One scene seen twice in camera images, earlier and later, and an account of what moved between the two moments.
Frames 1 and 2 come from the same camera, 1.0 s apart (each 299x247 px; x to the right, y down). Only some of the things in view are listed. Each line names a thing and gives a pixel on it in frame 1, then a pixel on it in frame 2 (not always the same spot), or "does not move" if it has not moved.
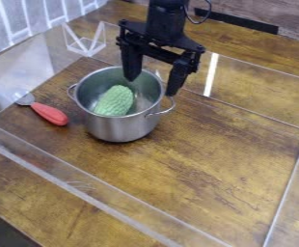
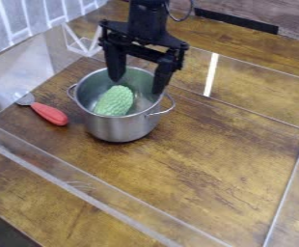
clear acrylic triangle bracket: [82, 44] does not move
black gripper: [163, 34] → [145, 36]
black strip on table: [240, 21] does not move
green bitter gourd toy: [115, 100] does not move
